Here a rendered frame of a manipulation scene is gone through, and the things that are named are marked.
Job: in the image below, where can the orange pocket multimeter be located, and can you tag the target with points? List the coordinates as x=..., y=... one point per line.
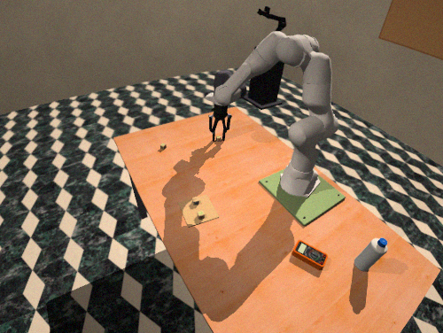
x=310, y=255

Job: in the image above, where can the tan flat mat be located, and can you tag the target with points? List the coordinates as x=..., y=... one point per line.
x=190, y=210

